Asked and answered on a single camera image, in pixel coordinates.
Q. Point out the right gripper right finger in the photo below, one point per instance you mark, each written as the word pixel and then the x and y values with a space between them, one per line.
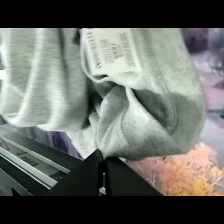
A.
pixel 125 181

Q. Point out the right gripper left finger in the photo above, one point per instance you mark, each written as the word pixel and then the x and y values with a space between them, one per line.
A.
pixel 85 178

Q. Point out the grey garment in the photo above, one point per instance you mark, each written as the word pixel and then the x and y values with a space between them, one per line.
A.
pixel 146 110

